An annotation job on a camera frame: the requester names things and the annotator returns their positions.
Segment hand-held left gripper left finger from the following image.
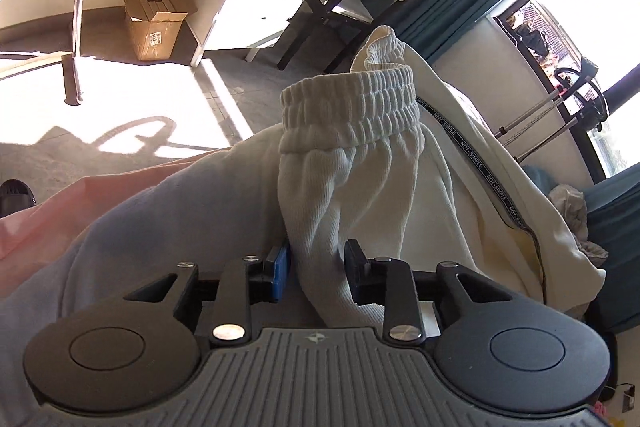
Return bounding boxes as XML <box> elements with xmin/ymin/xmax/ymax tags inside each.
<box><xmin>125</xmin><ymin>242</ymin><xmax>292</xmax><ymax>345</ymax></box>

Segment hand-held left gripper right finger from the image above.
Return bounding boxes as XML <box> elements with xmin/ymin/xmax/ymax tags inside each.
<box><xmin>344</xmin><ymin>239</ymin><xmax>521</xmax><ymax>347</ymax></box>

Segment cream white sweatpants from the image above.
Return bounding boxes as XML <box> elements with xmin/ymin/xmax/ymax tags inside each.
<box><xmin>276</xmin><ymin>26</ymin><xmax>607</xmax><ymax>328</ymax></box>

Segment crumpled grey quilt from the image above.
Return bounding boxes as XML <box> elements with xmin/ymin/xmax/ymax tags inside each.
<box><xmin>547</xmin><ymin>184</ymin><xmax>611</xmax><ymax>268</ymax></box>

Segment cardboard box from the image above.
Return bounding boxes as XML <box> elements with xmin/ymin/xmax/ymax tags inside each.
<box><xmin>118</xmin><ymin>0</ymin><xmax>200</xmax><ymax>62</ymax></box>

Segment black shoe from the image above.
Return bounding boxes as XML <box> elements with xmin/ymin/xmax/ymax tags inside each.
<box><xmin>0</xmin><ymin>179</ymin><xmax>37</xmax><ymax>219</ymax></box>

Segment black table frame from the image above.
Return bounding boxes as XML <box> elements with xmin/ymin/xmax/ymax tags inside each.
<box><xmin>277</xmin><ymin>0</ymin><xmax>431</xmax><ymax>75</ymax></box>

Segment wall socket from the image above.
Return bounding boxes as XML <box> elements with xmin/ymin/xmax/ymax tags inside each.
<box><xmin>620</xmin><ymin>382</ymin><xmax>638</xmax><ymax>413</ymax></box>

